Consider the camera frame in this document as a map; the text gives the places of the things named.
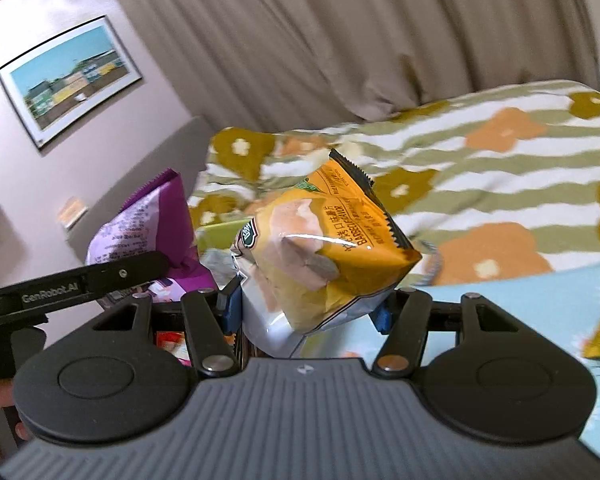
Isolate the striped floral blanket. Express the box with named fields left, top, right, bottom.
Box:
left=188, top=80, right=600, bottom=285

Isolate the framed picture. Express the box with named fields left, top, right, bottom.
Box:
left=0, top=15, right=143, bottom=151

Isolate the purple snack bag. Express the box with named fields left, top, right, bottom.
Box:
left=85, top=168, right=216, bottom=304

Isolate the beige wall switch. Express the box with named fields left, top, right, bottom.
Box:
left=57, top=197, right=88, bottom=231

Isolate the beige curtain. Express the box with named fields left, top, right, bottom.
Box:
left=118, top=0, right=600, bottom=131

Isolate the light blue floral sheet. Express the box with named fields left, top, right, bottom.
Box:
left=301, top=264, right=600, bottom=478

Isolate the pink snack bag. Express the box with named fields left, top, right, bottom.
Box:
left=156, top=330, right=192, bottom=367

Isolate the orange white chip bag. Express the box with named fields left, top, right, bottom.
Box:
left=230, top=151, right=422, bottom=359

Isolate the green cardboard box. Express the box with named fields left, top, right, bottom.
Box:
left=195, top=217, right=250, bottom=257

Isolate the grey headboard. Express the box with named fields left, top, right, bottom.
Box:
left=66, top=115, right=217, bottom=264

